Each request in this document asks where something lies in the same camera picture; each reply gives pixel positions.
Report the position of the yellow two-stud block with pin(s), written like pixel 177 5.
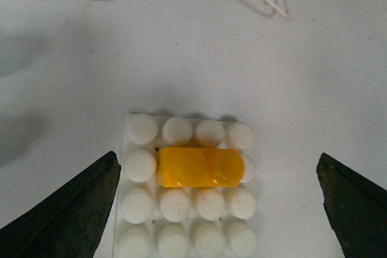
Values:
pixel 199 167

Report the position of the white studded base plate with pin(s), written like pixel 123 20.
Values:
pixel 155 221

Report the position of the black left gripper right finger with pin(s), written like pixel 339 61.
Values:
pixel 355 208

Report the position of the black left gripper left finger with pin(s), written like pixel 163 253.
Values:
pixel 71 221

